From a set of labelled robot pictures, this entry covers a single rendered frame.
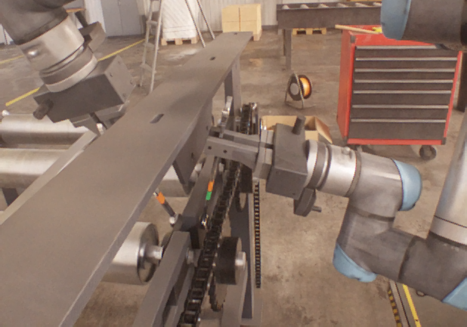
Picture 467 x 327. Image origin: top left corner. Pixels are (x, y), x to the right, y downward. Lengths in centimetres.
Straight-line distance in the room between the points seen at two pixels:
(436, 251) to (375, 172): 13
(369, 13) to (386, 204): 516
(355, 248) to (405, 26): 35
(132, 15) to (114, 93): 1035
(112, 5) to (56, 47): 1058
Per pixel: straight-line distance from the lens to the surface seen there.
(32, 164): 107
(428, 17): 62
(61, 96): 53
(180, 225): 66
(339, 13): 558
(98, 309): 184
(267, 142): 57
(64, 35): 48
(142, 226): 67
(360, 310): 176
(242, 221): 131
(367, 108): 269
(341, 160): 56
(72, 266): 22
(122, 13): 1093
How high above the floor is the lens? 131
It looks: 24 degrees down
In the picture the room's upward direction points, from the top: 4 degrees counter-clockwise
